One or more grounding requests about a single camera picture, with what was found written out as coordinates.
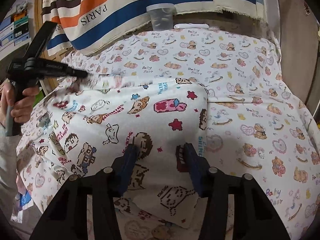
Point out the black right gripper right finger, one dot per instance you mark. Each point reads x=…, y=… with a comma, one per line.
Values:
x=254, y=215

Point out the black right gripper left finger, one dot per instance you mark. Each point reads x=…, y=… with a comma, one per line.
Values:
x=66, y=215

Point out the white cartoon print pants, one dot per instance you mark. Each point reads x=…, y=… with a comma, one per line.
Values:
x=82, y=128

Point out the person's left hand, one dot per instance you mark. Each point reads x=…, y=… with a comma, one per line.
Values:
x=21, y=110

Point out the blue file binders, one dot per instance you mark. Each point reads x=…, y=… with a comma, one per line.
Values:
x=14, y=34

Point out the striped Paris fabric curtain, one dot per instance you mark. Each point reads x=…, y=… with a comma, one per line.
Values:
x=88, y=25

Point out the baby bear print bedsheet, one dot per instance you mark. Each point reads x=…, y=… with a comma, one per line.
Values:
x=254, y=124

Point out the clear plastic cup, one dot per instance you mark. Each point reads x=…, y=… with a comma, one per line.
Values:
x=161, y=16

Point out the white remote control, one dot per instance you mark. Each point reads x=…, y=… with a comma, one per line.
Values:
x=191, y=26

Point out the beige padded headboard cushion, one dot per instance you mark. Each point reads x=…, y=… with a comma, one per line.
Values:
x=296, y=28

